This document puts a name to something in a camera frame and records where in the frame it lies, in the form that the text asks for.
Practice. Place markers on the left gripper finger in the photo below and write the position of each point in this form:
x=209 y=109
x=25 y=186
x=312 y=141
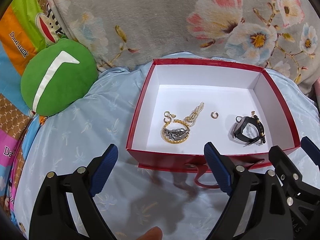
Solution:
x=311 y=150

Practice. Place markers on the gold twisted bangle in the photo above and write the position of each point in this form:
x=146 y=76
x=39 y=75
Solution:
x=174 y=125

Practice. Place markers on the person's fingertip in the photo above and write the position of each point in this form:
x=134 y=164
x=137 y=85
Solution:
x=154 y=233

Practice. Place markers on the gold hoop earring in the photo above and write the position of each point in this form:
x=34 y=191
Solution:
x=214 y=115

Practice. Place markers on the light blue palm cloth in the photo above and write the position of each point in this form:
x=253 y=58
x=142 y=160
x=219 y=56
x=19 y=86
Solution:
x=134 y=199

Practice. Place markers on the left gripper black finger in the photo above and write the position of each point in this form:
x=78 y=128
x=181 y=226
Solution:
x=304 y=201

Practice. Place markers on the red jewelry box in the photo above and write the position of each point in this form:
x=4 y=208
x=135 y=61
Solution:
x=187 y=102

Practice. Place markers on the colourful cartoon bedsheet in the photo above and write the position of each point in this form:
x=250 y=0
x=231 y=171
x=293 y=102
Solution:
x=27 y=27

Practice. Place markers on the green round plush pillow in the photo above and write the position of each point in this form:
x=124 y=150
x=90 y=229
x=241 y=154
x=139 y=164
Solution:
x=58 y=76

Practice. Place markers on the grey floral blanket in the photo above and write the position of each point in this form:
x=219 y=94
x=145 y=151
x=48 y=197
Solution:
x=282 y=35

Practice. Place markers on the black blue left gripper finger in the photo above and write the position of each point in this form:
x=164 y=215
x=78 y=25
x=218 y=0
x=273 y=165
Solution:
x=256 y=208
x=65 y=206

